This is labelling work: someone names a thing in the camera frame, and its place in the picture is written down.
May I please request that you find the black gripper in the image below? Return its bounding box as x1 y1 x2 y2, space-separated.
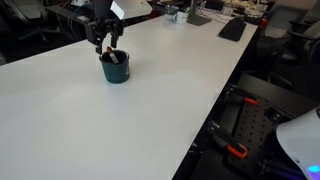
84 16 125 56

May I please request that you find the orange white marker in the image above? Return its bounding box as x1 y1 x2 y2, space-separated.
105 46 120 65

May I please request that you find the white robot base blue light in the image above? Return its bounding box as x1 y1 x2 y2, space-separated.
275 105 320 180

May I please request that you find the dark teal mug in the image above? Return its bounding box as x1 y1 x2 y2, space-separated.
98 49 131 84

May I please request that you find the green mug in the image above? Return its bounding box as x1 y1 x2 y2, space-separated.
164 4 180 21

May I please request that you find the white mug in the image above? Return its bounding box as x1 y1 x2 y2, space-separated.
172 10 190 25

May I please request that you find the grey office chair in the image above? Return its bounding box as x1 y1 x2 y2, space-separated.
0 0 52 44

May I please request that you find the grey monitor stand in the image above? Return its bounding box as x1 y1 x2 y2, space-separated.
186 0 212 27

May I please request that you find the black keyboard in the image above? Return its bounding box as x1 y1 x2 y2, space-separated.
217 17 248 43

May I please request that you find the black orange clamp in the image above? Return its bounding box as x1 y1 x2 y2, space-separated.
223 87 260 107
206 119 249 160

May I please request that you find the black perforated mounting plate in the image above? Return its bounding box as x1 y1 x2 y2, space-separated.
219 93 301 179

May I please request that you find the black office chair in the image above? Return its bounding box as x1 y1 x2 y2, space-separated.
254 19 320 99

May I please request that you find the black connector box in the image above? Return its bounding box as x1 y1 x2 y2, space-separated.
264 105 295 125

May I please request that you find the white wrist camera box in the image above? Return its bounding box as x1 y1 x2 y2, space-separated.
109 0 126 20

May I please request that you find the blue cable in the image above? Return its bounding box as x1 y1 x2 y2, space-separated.
67 3 85 34

